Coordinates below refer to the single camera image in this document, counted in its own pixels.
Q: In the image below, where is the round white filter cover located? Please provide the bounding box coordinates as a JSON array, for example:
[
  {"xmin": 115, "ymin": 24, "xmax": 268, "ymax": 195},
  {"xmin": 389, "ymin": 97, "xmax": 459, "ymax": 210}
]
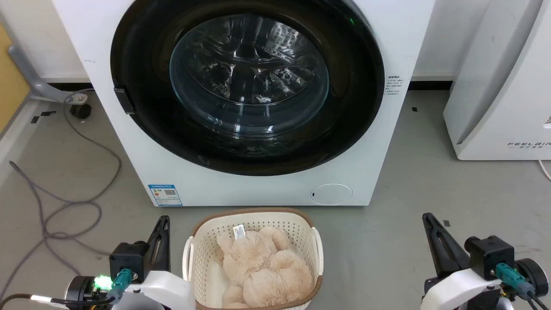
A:
[{"xmin": 310, "ymin": 183, "xmax": 353, "ymax": 205}]

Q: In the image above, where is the beige plush teddy bear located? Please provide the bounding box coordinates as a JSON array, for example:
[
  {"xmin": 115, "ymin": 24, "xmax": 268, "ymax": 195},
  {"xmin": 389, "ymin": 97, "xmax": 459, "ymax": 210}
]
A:
[{"xmin": 215, "ymin": 226, "xmax": 315, "ymax": 310}]

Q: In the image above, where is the cream perforated laundry basket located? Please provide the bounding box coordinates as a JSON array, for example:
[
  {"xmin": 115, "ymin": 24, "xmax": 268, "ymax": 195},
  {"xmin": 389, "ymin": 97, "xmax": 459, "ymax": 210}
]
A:
[{"xmin": 182, "ymin": 208, "xmax": 324, "ymax": 310}]

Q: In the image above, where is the black round glass washer door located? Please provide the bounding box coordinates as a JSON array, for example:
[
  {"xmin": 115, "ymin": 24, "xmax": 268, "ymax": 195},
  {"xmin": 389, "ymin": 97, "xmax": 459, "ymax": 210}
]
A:
[{"xmin": 110, "ymin": 0, "xmax": 385, "ymax": 177}]

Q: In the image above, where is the grey metal stand leg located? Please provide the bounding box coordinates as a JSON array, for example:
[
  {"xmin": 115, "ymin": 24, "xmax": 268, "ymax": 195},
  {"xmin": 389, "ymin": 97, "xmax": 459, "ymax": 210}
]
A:
[{"xmin": 7, "ymin": 43, "xmax": 89, "ymax": 105}]

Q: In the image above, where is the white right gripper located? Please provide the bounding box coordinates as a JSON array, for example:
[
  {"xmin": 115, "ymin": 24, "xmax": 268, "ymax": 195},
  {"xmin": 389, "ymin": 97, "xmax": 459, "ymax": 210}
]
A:
[{"xmin": 421, "ymin": 212, "xmax": 504, "ymax": 310}]

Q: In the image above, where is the yellow wooden panel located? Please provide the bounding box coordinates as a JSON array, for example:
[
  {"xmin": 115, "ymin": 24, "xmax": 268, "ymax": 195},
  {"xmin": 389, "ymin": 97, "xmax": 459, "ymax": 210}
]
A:
[{"xmin": 0, "ymin": 24, "xmax": 31, "ymax": 133}]

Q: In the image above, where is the white air purifier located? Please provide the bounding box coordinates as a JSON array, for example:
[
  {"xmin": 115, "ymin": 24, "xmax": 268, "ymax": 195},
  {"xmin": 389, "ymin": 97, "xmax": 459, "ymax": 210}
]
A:
[{"xmin": 443, "ymin": 0, "xmax": 551, "ymax": 161}]

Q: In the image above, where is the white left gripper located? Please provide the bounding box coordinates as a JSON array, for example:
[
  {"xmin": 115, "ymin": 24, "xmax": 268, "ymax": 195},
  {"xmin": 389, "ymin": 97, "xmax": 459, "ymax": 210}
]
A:
[{"xmin": 115, "ymin": 215, "xmax": 196, "ymax": 310}]

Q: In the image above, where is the white front-load washing machine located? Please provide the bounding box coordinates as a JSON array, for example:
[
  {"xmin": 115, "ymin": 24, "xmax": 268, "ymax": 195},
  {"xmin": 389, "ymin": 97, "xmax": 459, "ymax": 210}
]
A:
[{"xmin": 52, "ymin": 0, "xmax": 436, "ymax": 207}]

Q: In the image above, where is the black round foot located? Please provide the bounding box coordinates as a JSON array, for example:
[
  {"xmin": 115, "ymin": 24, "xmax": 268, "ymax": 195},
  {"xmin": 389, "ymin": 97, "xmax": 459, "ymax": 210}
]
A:
[{"xmin": 69, "ymin": 103, "xmax": 92, "ymax": 120}]

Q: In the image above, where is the right teal plug cable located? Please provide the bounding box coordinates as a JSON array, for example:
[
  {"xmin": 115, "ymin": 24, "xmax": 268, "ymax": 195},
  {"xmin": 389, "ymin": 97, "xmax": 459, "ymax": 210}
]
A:
[{"xmin": 494, "ymin": 263, "xmax": 551, "ymax": 310}]

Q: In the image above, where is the small printed text sticker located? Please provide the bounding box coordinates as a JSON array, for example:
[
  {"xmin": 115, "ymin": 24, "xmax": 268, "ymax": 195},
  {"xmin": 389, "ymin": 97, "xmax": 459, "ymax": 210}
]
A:
[{"xmin": 384, "ymin": 75, "xmax": 405, "ymax": 97}]

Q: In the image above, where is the grey floor cable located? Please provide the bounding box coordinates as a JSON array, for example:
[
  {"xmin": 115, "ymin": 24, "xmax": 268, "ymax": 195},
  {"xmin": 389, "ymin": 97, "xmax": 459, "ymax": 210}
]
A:
[{"xmin": 0, "ymin": 90, "xmax": 122, "ymax": 302}]

